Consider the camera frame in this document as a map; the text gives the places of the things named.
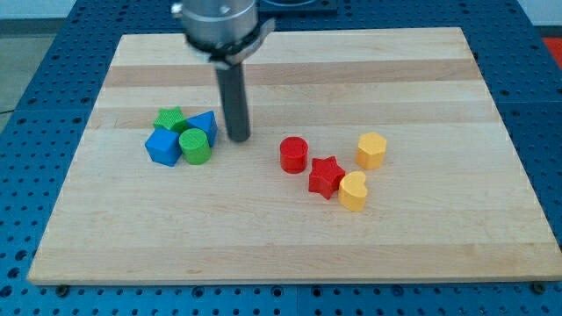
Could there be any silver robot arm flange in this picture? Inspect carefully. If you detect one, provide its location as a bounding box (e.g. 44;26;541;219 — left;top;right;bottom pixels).
170;0;276;70

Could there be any blue triangle block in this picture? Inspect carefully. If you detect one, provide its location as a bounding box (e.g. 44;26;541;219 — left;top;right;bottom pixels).
186;111;218;147

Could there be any red cylinder block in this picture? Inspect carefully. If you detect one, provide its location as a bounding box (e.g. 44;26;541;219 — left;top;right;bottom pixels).
279;136;308;174

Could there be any red star block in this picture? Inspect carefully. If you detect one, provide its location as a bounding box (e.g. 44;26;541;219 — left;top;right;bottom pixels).
308;155;346;200

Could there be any yellow heart block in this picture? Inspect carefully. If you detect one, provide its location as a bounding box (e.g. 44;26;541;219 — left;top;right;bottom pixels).
338;171;368;212

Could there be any green cylinder block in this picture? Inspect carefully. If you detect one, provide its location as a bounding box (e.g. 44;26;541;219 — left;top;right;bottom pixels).
179;128;212;165

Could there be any wooden board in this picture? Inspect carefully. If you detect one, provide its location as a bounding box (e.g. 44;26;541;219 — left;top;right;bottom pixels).
27;27;561;285

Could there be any yellow hexagon block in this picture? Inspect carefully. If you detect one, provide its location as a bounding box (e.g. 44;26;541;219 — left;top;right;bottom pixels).
356;132;387;170

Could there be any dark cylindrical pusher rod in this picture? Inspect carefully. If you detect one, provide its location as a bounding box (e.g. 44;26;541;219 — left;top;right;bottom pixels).
216;63;251;142

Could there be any green star block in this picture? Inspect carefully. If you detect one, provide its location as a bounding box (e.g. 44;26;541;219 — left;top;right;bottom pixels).
153;107;188;133

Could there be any blue cube block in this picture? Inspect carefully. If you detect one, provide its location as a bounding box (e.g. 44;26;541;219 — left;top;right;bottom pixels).
145;128;182;167

